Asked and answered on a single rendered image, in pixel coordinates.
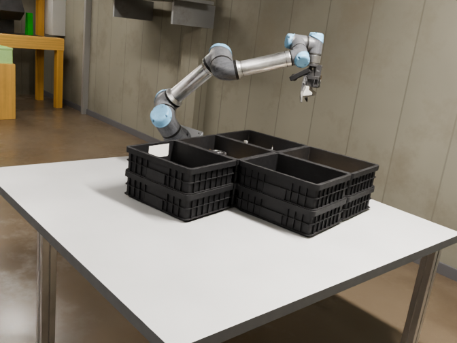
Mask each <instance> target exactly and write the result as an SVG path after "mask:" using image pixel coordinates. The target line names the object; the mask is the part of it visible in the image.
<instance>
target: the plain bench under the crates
mask: <svg viewBox="0 0 457 343"><path fill-rule="evenodd" d="M128 158H129V156H127V157H112V158H103V159H89V160H80V161H65V162H57V163H42V164H34V165H19V166H11V167H0V195H1V196H2V197H3V198H4V199H5V200H6V201H7V202H8V203H9V204H10V205H11V206H12V207H13V208H14V209H15V210H16V211H17V212H18V213H19V214H20V215H21V216H22V217H23V218H24V219H25V220H26V221H27V222H28V223H29V224H30V225H31V226H32V227H34V228H35V229H36V230H37V326H36V343H55V318H56V251H58V252H59V253H60V254H61V255H62V256H63V257H64V258H65V259H66V260H67V261H68V262H69V263H70V264H71V265H72V266H73V267H74V268H75V269H76V270H77V271H78V272H79V273H81V275H83V277H85V279H87V281H89V283H91V285H92V286H93V287H94V288H96V290H98V292H100V294H102V296H104V298H106V300H108V302H109V303H110V304H111V305H113V307H115V309H117V311H119V313H121V315H123V317H124V318H125V319H126V320H128V321H129V322H130V323H131V324H132V325H133V326H134V327H135V328H136V329H137V330H138V331H139V332H140V333H141V334H142V335H143V336H144V337H145V338H146V339H147V340H148V341H149V342H150V343H221V342H224V341H226V340H229V339H231V338H234V337H236V336H238V335H241V334H243V333H245V332H247V331H250V330H252V329H255V328H257V327H260V326H261V325H264V324H266V323H269V322H271V321H274V320H276V319H278V318H281V317H283V316H286V315H287V314H290V313H292V312H295V311H297V310H300V309H301V308H304V307H306V306H309V305H311V304H314V303H316V302H318V301H321V300H323V299H326V298H327V297H330V296H332V295H335V294H337V293H340V292H342V291H344V290H346V289H349V288H351V287H354V286H356V285H358V284H361V283H363V282H366V281H368V280H370V279H372V278H375V277H377V276H380V275H382V274H385V273H386V272H389V271H391V270H394V269H396V268H398V267H401V266H403V265H406V264H408V263H411V262H412V261H415V260H417V259H420V258H421V260H420V266H419V269H418V274H417V277H416V282H415V285H414V288H413V293H412V296H411V302H410V305H409V310H408V313H407V318H406V321H405V326H404V330H403V334H402V338H401V343H418V340H419V337H420V333H421V330H422V325H423V322H424V317H425V314H426V309H427V306H428V301H429V298H430V293H431V290H432V287H433V282H434V279H435V274H436V271H437V266H438V263H439V259H440V256H441V251H442V249H443V248H446V247H448V246H451V245H452V244H455V243H457V231H454V230H452V229H449V228H447V227H444V226H441V225H438V224H436V223H433V222H430V221H429V220H425V219H423V218H420V217H418V216H414V215H412V214H409V213H407V212H404V211H402V210H399V209H396V208H393V207H391V206H388V205H386V204H383V203H380V202H378V201H375V200H373V199H370V200H369V206H370V208H369V209H367V210H365V211H363V212H361V213H359V214H357V215H355V216H352V217H350V218H348V219H346V220H343V221H342V222H340V223H338V224H336V225H333V226H332V227H329V228H328V229H325V230H324V231H321V232H319V233H317V234H315V235H313V236H309V237H305V236H303V235H300V234H297V233H295V232H293V231H290V230H287V229H285V228H283V227H280V226H277V225H274V224H273V223H270V222H267V221H265V220H263V219H260V218H257V217H255V216H252V215H250V214H247V213H245V212H242V211H240V210H239V209H237V208H235V207H229V208H227V209H225V210H221V211H219V212H215V213H213V214H208V215H206V216H202V217H200V218H196V219H193V220H190V221H187V222H184V221H182V220H180V219H178V218H175V217H173V216H171V215H169V214H166V213H164V212H162V211H160V210H157V209H156V208H153V207H151V206H149V205H146V204H144V203H142V202H140V201H137V200H136V199H133V198H131V197H129V196H128V195H126V194H124V192H126V188H127V184H125V183H126V182H127V177H126V176H125V170H126V168H128V165H129V161H127V159H128Z"/></svg>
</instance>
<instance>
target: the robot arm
mask: <svg viewBox="0 0 457 343"><path fill-rule="evenodd" d="M323 41H324V35H323V34H322V33H314V32H311V33H309V35H297V34H291V33H289V34H287V35H286V38H285V42H284V46H285V48H288V49H291V50H289V51H285V52H279V53H275V54H270V55H266V56H260V57H256V58H253V59H247V60H244V61H238V60H234V61H233V58H232V52H231V49H230V48H229V47H228V46H227V45H226V44H220V43H217V44H214V45H213V46H211V48H210V49H209V54H207V55H206V56H205V57H204V58H203V62H202V63H201V64H200V65H199V66H198V67H197V68H196V69H194V70H193V71H192V72H191V73H189V74H188V75H187V76H186V77H185V78H184V79H183V80H182V81H180V82H179V83H178V84H176V85H175V86H174V87H173V88H168V89H165V90H164V89H163V90H161V91H159V92H158V93H157V94H156V96H155V99H154V108H153V110H152V111H151V113H150V119H151V121H152V124H153V125H154V126H155V127H156V128H157V129H158V131H159V133H160V134H161V135H162V137H163V139H164V141H166V140H176V139H182V138H187V137H190V134H189V132H188V131H187V130H186V129H185V128H183V127H182V126H181V125H180V124H179V122H178V121H177V119H176V117H175V110H176V109H178V108H179V107H180V106H181V105H182V101H183V100H184V99H185V98H186V97H187V96H189V94H191V93H192V92H193V91H195V90H196V89H197V88H199V87H200V85H202V84H203V83H204V82H206V81H207V80H208V79H209V78H211V77H212V76H215V77H216V78H217V79H219V80H225V81H231V80H238V79H241V77H242V76H248V75H252V74H257V73H261V72H264V71H271V70H274V69H280V68H284V67H289V66H293V65H296V66H297V67H299V68H304V67H306V66H309V67H308V68H307V69H304V70H303V71H300V72H299V73H296V74H292V75H291V76H290V77H289V78H290V81H296V80H297V79H298V78H300V77H302V76H304V77H303V82H302V86H301V93H300V98H299V99H300V102H301V103H302V100H303V97H305V100H306V102H308V97H309V96H314V95H316V92H315V91H313V89H312V87H314V88H319V87H320V83H321V79H322V76H320V75H321V71H322V65H319V64H320V59H321V54H322V45H323ZM312 68H313V70H312Z"/></svg>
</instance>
